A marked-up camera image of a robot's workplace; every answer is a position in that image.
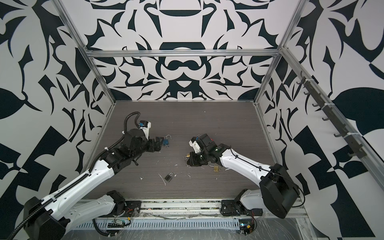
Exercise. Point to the aluminium mounting rail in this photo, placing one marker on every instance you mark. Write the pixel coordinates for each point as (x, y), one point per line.
(198, 208)

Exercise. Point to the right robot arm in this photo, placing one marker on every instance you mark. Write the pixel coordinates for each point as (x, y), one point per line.
(276, 191)

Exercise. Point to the left green circuit board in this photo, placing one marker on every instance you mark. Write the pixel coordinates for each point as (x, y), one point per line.
(119, 223)

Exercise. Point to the black padlock with keys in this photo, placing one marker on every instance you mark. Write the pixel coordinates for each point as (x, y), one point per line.
(167, 178)

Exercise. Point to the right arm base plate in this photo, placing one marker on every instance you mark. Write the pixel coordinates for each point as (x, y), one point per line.
(235, 208)

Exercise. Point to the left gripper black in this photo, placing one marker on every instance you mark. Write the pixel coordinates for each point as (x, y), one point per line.
(156, 145)

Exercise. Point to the white slotted cable duct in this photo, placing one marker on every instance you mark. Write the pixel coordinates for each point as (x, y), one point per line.
(177, 224)

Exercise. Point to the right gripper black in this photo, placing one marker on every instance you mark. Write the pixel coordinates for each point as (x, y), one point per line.
(193, 162)

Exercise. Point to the green circuit board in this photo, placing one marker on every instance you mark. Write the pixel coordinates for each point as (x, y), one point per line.
(119, 223)
(247, 227)

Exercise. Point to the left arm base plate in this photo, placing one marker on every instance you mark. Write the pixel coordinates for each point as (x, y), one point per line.
(129, 208)

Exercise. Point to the blue padlock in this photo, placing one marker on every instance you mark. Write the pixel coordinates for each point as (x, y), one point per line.
(166, 141)

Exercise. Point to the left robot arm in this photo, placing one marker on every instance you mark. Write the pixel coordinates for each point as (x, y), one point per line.
(57, 214)

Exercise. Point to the right green circuit board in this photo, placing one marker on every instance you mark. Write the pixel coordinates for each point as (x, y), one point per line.
(247, 227)

